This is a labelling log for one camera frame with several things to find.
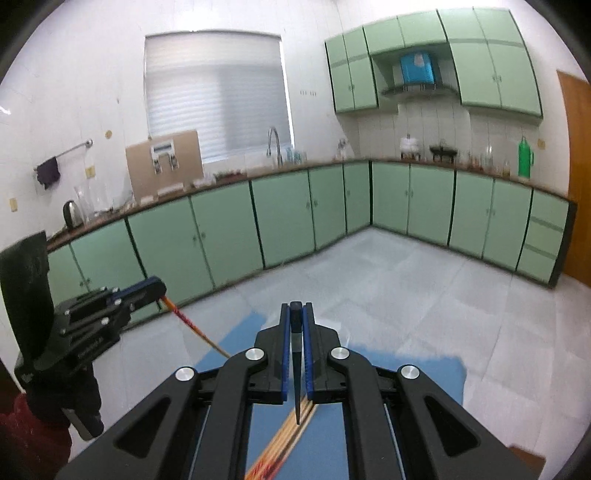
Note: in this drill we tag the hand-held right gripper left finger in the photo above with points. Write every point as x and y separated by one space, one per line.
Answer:
287 360

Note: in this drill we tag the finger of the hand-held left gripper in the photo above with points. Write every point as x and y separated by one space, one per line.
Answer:
134 286
115 314

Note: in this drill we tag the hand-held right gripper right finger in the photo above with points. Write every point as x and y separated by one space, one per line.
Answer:
309 364

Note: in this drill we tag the reddish brown chopstick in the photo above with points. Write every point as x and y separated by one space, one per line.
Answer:
194 328

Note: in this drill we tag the light wooden chopstick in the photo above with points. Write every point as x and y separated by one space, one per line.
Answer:
277 444
292 445

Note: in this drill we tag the person's left forearm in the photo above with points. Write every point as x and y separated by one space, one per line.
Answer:
27 438

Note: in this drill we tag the steel electric kettle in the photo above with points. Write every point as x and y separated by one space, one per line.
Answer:
73 216

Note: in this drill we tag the clear plastic jug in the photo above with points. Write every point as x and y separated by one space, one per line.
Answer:
94 198

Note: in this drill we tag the blue mat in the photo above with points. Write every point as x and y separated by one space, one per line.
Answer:
429 378

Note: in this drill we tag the dark hanging cloth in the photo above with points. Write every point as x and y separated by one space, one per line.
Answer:
48 173

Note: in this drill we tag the water purifier dispenser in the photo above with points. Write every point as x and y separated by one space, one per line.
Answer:
184 166

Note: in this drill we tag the green base cabinets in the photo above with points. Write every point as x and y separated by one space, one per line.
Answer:
286 217

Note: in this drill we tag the clear bottles beside sink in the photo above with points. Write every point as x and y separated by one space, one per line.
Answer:
296 156

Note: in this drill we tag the steel sink faucet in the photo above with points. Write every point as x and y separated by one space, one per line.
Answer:
275 138

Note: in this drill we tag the white window blind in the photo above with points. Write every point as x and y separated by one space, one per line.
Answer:
217 92

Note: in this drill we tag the white cooking pot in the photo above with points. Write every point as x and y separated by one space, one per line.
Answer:
409 146

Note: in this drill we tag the black wok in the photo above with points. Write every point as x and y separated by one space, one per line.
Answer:
443 150

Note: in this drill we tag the glass jar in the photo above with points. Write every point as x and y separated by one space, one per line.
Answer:
506 168

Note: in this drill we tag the green thermos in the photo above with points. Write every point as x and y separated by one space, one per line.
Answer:
525 159

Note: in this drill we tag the range hood with blue film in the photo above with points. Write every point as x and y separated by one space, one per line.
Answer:
418 69

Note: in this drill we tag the wooden door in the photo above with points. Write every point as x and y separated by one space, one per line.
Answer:
577 184

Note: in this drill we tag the metal towel rail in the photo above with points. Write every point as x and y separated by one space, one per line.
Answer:
69 150

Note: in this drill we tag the green wall cabinets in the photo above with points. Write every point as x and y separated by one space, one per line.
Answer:
489 64

